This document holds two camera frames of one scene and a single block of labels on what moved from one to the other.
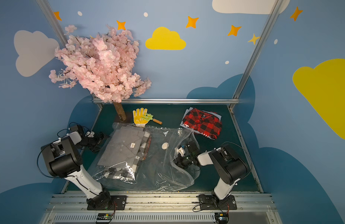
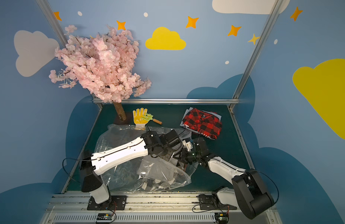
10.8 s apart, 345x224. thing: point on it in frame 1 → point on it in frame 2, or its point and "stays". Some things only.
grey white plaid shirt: [129, 173] → [158, 174]
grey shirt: [122, 147] → [168, 172]
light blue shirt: [182, 125] stays
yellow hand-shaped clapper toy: [141, 117] stays
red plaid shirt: [209, 124] stays
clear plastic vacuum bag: [143, 157] stays
